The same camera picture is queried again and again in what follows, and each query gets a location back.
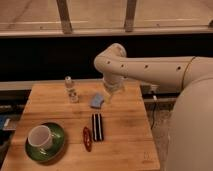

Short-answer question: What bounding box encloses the translucent clear gripper body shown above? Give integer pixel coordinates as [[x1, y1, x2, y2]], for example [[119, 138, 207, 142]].
[[103, 81, 125, 103]]

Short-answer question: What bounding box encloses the black striped eraser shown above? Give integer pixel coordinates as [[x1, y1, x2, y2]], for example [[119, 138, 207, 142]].
[[92, 114, 104, 142]]

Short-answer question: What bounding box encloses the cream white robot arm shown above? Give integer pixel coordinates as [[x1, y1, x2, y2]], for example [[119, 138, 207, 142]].
[[94, 43, 213, 171]]

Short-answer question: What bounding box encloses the blue sponge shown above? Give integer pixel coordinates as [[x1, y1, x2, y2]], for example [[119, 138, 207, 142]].
[[90, 93, 104, 109]]

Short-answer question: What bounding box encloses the small clear bottle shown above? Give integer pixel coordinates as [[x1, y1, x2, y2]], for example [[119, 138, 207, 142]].
[[65, 76, 79, 103]]

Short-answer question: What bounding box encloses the green saucer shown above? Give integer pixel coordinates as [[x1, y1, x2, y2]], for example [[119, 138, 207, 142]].
[[25, 122, 65, 163]]

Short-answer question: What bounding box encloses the white cup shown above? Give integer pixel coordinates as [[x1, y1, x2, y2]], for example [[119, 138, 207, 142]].
[[27, 125, 53, 150]]

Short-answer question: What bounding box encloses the black cable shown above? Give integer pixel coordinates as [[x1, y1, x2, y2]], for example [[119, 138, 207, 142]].
[[146, 94, 159, 130]]

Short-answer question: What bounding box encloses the left wooden railing post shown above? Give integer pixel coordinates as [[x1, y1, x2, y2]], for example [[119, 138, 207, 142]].
[[56, 0, 72, 34]]

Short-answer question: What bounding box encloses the wooden railing post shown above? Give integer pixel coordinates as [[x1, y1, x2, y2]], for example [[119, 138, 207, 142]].
[[56, 0, 72, 34], [124, 0, 137, 32]]

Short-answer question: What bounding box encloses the right wooden railing post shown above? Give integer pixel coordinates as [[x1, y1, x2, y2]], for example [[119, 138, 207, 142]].
[[124, 0, 137, 32]]

